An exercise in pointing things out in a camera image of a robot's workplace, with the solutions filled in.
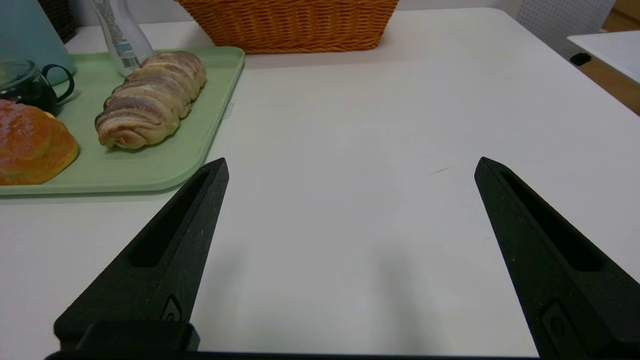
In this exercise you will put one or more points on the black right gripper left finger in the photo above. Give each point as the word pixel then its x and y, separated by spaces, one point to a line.
pixel 165 260

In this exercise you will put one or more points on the small black block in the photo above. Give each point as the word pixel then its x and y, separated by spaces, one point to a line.
pixel 580 59

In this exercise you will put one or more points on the white perforated panel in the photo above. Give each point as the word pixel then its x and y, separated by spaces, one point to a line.
pixel 560 25

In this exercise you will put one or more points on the twisted brown striped bread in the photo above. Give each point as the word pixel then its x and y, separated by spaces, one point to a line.
pixel 150 100

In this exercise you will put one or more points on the white clear-capped bottle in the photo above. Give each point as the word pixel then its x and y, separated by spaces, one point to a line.
pixel 122 40

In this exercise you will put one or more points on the round orange bun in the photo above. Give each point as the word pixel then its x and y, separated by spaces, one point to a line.
pixel 30 145

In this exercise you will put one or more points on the orange wicker basket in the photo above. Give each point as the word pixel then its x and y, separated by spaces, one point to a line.
pixel 290 25

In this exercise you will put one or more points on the teal plastic cup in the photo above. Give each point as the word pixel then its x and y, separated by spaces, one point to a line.
pixel 25 35

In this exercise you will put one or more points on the light green plastic tray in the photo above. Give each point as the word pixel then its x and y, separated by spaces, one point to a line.
pixel 165 150

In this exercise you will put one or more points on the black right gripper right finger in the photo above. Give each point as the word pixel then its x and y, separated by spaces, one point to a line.
pixel 550 280

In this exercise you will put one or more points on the dark brown wicker basket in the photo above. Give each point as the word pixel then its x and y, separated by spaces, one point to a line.
pixel 57 17

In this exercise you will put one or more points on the glass jar with black holder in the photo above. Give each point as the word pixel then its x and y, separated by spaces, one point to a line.
pixel 30 92

